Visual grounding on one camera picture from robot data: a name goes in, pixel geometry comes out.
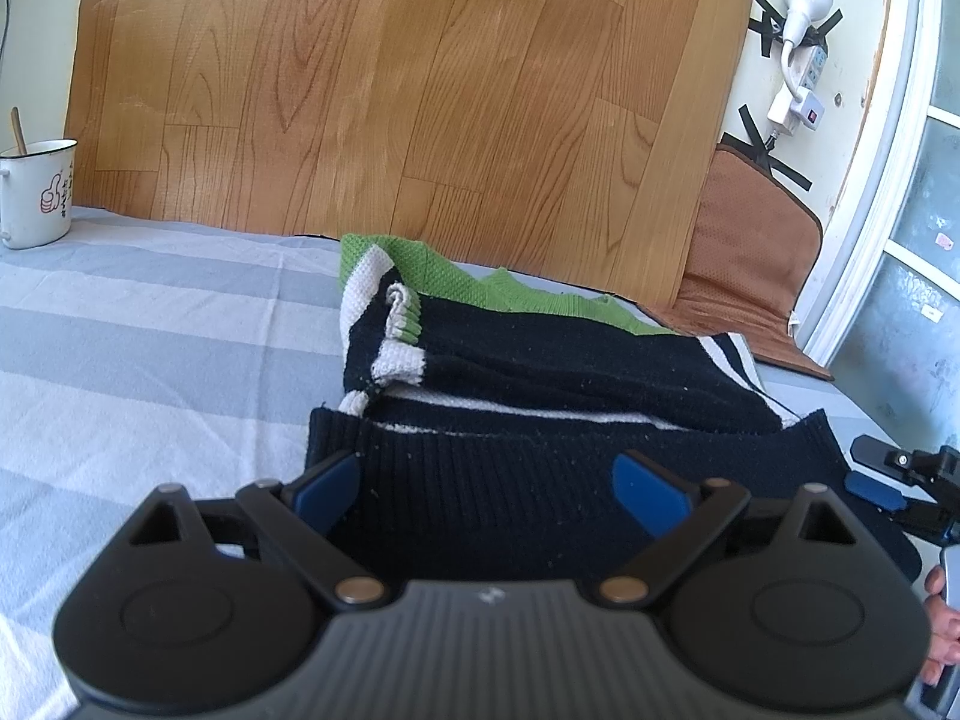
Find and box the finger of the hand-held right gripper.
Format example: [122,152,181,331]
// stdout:
[846,469,960,547]
[851,435,960,492]

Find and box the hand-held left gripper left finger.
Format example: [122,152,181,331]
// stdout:
[127,454,381,610]

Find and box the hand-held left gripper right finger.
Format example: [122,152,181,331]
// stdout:
[600,450,860,608]

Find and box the green black white knit sweater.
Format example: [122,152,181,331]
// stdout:
[304,234,922,587]

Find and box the person's right hand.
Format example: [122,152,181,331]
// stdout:
[921,566,960,687]

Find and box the grey white striped bed sheet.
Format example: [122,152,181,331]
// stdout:
[0,202,960,720]

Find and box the frosted glass door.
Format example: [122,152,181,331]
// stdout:
[825,0,960,466]

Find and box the brown perforated mat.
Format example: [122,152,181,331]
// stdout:
[660,141,835,383]

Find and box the white power strip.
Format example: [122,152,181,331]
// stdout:
[766,41,830,137]

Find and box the white enamel mug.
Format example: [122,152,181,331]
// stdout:
[0,139,78,250]

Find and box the white door frame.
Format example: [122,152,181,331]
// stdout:
[799,0,947,368]

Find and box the wood-pattern wall sheet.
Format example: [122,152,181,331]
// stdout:
[64,0,755,301]

